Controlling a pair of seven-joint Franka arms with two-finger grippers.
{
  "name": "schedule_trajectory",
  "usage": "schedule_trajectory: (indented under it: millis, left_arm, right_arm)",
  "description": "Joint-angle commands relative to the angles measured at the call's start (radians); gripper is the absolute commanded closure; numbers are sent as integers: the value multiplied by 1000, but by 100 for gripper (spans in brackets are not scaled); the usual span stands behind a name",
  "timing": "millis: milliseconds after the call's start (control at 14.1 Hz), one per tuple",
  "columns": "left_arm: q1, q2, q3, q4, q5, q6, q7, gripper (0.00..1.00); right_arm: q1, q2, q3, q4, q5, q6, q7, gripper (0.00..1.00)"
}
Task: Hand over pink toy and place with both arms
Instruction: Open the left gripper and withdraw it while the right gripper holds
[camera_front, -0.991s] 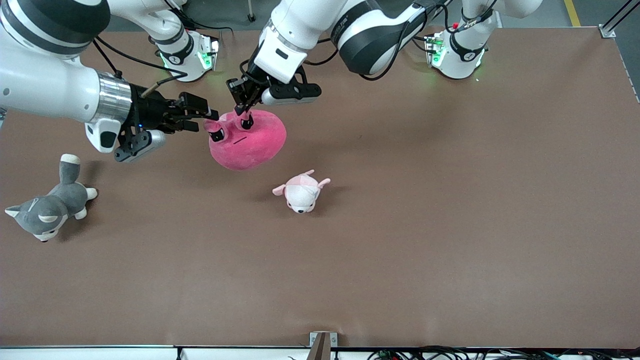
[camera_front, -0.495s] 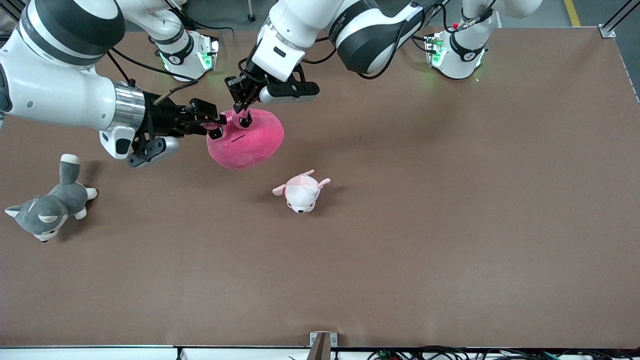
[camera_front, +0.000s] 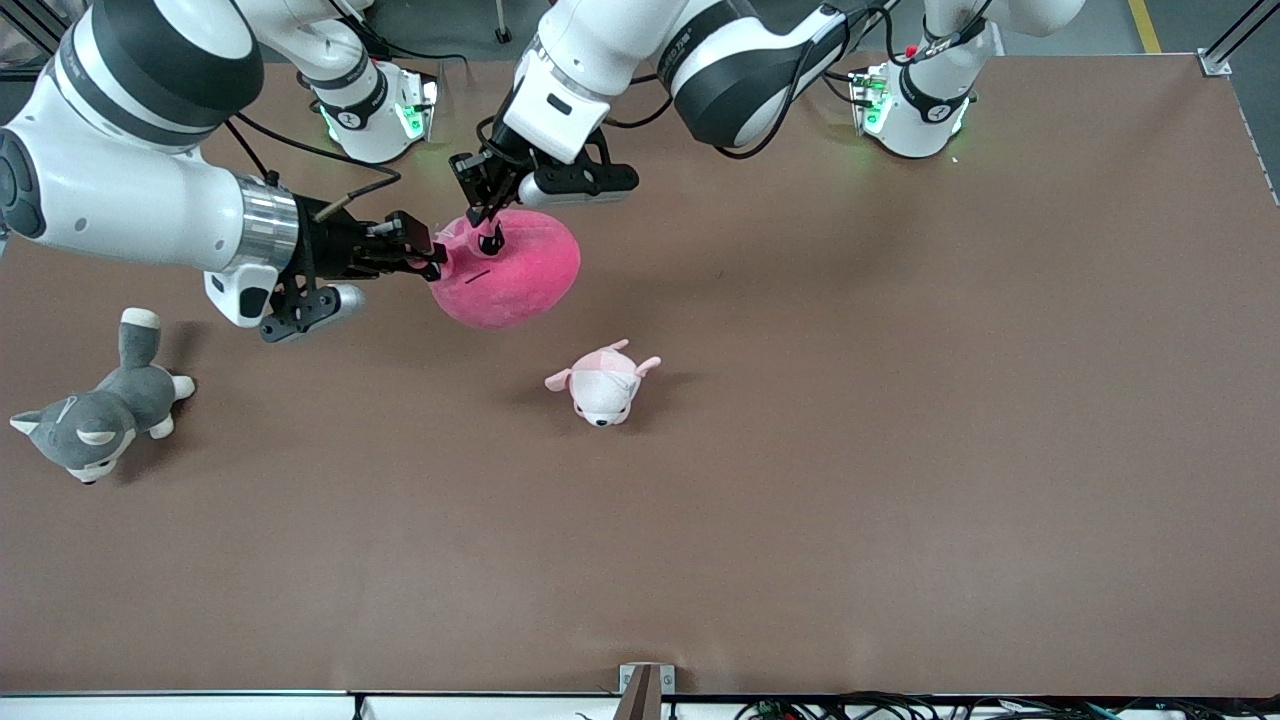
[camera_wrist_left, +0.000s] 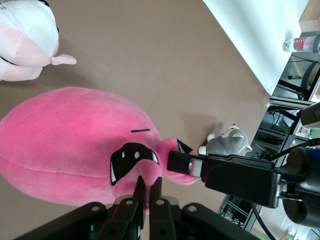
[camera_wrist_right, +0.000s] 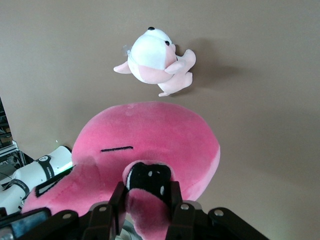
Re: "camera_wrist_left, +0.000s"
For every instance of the light wooden desk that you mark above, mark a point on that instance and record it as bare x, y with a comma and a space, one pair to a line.
311, 25

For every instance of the clear bottle red label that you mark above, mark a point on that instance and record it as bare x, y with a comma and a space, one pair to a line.
300, 44

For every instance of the black metal rack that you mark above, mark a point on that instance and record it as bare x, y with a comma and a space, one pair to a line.
272, 130

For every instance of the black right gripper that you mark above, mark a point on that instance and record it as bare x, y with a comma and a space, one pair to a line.
240, 180

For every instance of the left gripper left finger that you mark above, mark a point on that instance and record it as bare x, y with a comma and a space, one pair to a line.
120, 220

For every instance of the bright pink plush toy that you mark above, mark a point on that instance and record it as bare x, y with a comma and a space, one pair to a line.
62, 140

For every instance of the brown table cover sheet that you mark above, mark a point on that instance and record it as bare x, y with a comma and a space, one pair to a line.
150, 62

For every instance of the grey white plush cat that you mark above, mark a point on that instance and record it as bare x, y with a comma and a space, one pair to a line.
225, 145

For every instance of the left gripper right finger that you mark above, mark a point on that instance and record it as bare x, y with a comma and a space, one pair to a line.
170, 222

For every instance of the pale pink white plush dog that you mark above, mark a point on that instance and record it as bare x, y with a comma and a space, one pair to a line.
25, 37

